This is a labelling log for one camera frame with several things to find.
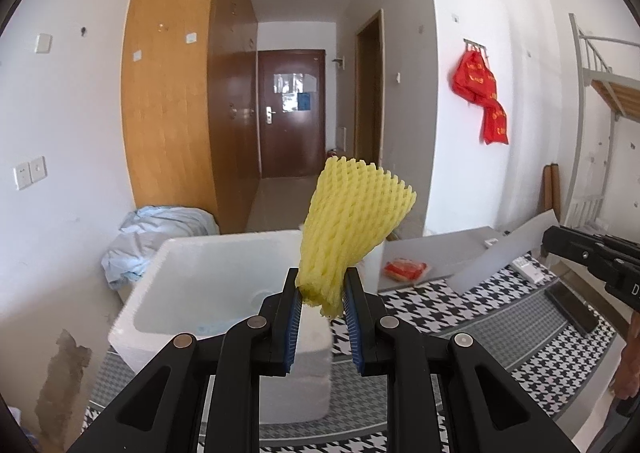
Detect yellow foam fruit net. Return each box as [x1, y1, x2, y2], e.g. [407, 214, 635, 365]
[295, 156, 416, 320]

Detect person right hand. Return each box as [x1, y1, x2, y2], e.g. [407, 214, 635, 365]
[613, 312, 640, 400]

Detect black smartphone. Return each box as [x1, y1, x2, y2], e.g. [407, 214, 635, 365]
[544, 281, 599, 336]

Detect leaning wooden boards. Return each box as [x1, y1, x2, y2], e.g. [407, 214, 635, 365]
[542, 163, 561, 219]

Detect white remote control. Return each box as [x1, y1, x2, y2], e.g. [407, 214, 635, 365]
[491, 253, 558, 288]

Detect houndstooth table mat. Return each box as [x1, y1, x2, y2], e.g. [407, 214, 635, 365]
[81, 261, 618, 453]

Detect white styrofoam box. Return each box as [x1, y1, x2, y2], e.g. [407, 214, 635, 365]
[108, 230, 333, 424]

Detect metal bunk bed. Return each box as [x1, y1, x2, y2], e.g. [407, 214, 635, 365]
[563, 13, 639, 239]

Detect red snack packet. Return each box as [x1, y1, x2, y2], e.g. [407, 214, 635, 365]
[383, 258, 428, 283]

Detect light blue crumpled cloth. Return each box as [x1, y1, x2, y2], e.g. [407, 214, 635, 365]
[101, 206, 219, 291]

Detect red hanging bags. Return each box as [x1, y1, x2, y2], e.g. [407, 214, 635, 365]
[451, 48, 509, 144]

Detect dark brown entrance door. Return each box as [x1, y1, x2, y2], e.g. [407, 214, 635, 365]
[258, 49, 326, 178]

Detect wooden wardrobe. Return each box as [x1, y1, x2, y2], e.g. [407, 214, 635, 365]
[120, 0, 259, 233]

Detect wall hook rack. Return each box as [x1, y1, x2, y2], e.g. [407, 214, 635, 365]
[463, 38, 488, 57]

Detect white wall switch pair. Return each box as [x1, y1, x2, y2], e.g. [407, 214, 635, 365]
[13, 156, 48, 191]

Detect white wall socket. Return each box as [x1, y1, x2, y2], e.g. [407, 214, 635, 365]
[35, 33, 53, 54]

